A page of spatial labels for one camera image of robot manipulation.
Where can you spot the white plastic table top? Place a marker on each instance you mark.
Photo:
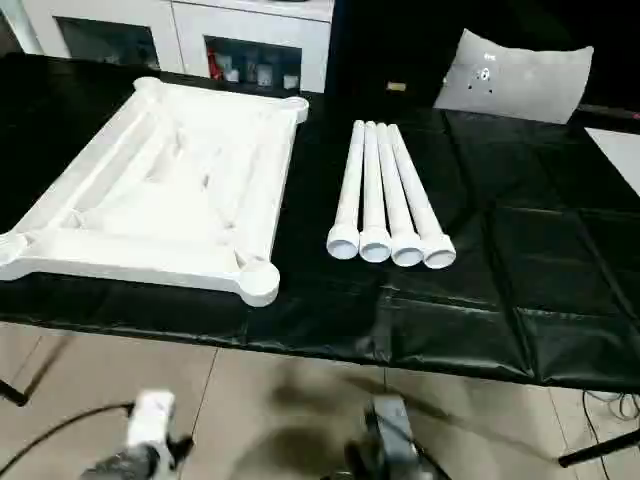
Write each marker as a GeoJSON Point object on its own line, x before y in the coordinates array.
{"type": "Point", "coordinates": [150, 200]}

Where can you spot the white plastic table leg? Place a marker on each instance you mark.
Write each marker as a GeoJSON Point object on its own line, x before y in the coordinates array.
{"type": "Point", "coordinates": [415, 200]}
{"type": "Point", "coordinates": [371, 190]}
{"type": "Point", "coordinates": [392, 190]}
{"type": "Point", "coordinates": [352, 185]}

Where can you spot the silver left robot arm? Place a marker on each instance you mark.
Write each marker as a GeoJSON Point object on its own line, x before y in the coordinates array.
{"type": "Point", "coordinates": [115, 467]}

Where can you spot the black metal stand leg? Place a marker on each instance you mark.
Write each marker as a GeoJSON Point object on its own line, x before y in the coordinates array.
{"type": "Point", "coordinates": [12, 392]}
{"type": "Point", "coordinates": [590, 452]}

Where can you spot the black floor mat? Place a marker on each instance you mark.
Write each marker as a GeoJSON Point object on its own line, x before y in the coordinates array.
{"type": "Point", "coordinates": [500, 250]}

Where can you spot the small yellow label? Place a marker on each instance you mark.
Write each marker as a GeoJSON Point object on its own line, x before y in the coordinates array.
{"type": "Point", "coordinates": [396, 86]}

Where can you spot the white flat panel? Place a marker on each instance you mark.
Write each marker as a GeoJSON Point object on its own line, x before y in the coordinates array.
{"type": "Point", "coordinates": [620, 155]}

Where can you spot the grey printed cushion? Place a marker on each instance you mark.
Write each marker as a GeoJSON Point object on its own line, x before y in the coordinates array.
{"type": "Point", "coordinates": [515, 85]}

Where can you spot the white glass-door cabinet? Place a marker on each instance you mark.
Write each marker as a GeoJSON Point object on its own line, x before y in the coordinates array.
{"type": "Point", "coordinates": [185, 30]}

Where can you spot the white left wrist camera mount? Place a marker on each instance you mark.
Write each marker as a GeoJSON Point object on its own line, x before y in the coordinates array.
{"type": "Point", "coordinates": [150, 415]}

